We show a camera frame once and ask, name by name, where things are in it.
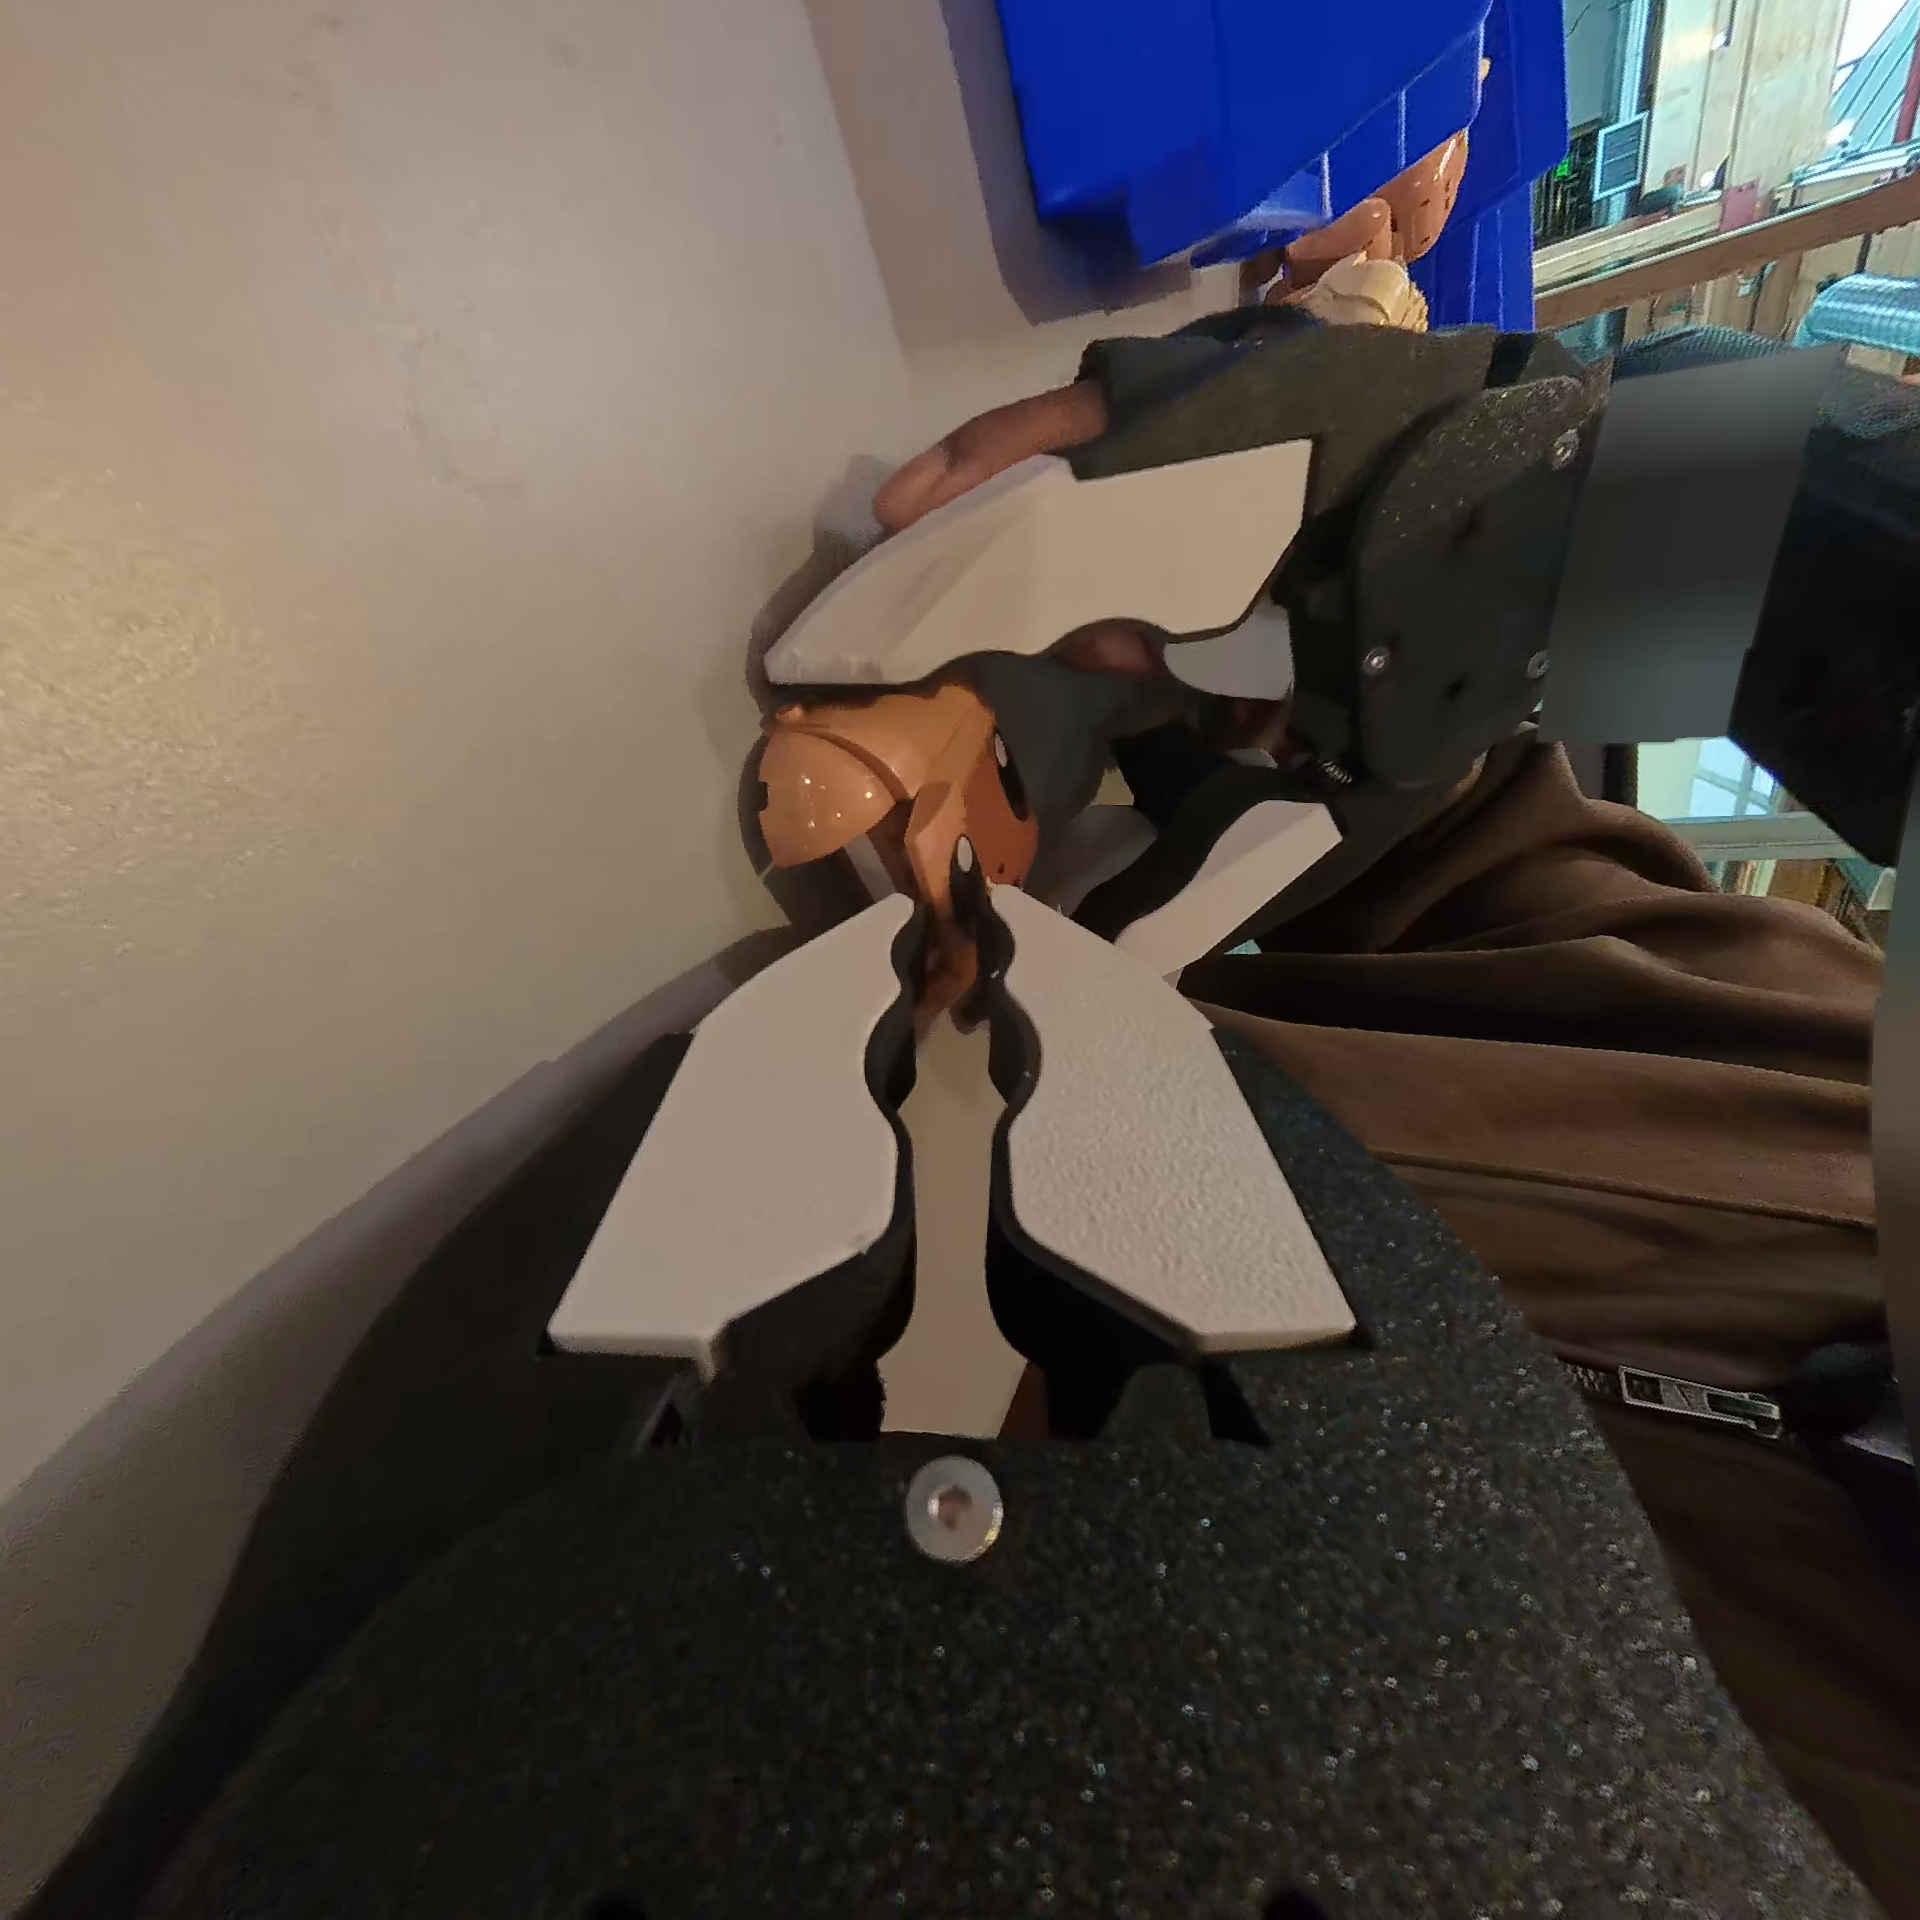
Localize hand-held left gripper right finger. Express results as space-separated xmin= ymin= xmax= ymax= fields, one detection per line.
xmin=983 ymin=882 xmax=1358 ymax=1357

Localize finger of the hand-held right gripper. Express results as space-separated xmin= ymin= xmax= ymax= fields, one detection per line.
xmin=1036 ymin=795 xmax=1351 ymax=986
xmin=761 ymin=438 xmax=1321 ymax=691

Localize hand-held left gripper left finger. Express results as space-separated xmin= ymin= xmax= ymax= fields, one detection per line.
xmin=550 ymin=894 xmax=917 ymax=1376

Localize brown lego assembly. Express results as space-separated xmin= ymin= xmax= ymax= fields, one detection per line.
xmin=741 ymin=677 xmax=1038 ymax=1021

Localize large blue plastic bin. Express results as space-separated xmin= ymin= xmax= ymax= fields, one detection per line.
xmin=990 ymin=0 xmax=1501 ymax=271

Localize tan and orange lego model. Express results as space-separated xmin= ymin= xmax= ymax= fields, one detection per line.
xmin=1276 ymin=126 xmax=1477 ymax=288

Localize stacked blue plastic bins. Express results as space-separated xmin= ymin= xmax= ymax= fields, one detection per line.
xmin=1409 ymin=0 xmax=1568 ymax=332

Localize brown hooded jacket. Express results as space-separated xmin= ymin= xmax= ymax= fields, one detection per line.
xmin=1170 ymin=736 xmax=1920 ymax=1920

